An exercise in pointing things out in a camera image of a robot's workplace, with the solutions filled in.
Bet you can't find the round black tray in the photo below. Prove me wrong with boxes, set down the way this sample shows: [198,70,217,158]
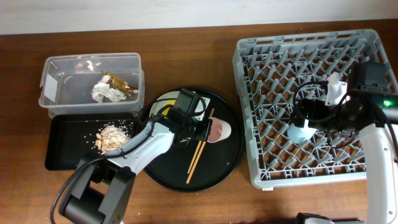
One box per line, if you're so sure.
[144,88,244,192]

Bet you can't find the black rectangular tray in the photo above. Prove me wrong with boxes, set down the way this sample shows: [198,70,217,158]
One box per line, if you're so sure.
[44,113,134,170]

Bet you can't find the grey dishwasher rack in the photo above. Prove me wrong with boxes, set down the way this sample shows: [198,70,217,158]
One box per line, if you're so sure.
[233,29,389,190]

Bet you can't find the pink cup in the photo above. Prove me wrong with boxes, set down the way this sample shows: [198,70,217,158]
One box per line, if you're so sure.
[207,118,232,143]

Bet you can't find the clear plastic bin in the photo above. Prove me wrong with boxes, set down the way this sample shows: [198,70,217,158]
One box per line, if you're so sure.
[39,53,145,118]

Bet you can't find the upper wooden chopstick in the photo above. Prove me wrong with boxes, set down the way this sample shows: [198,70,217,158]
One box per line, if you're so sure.
[189,111,208,168]

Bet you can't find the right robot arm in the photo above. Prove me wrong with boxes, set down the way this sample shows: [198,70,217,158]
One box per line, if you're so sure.
[287,62,397,223]

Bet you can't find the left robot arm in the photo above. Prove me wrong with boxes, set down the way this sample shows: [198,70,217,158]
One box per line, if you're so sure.
[50,88,212,223]

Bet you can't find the blue cup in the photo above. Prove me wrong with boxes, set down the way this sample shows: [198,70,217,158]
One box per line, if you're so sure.
[287,119,317,144]

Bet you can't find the grey plate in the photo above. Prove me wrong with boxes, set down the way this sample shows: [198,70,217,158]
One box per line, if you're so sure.
[149,91,180,114]

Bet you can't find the lower wooden chopstick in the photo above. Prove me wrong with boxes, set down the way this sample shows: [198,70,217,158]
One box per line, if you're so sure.
[186,141,206,184]

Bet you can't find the food scraps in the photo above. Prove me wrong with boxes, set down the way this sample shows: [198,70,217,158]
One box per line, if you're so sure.
[83,123,132,155]

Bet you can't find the yellow bowl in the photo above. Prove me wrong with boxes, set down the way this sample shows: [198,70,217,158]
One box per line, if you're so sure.
[161,105,172,116]

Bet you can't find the wooden chopstick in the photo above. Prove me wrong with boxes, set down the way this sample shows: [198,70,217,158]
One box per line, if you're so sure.
[189,111,208,168]
[186,141,206,184]

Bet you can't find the white tissue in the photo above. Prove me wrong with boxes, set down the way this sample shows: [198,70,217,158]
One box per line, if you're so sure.
[91,75,126,103]

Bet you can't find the golden wrapper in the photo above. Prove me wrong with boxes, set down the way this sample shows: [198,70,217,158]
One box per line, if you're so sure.
[102,71,138,95]

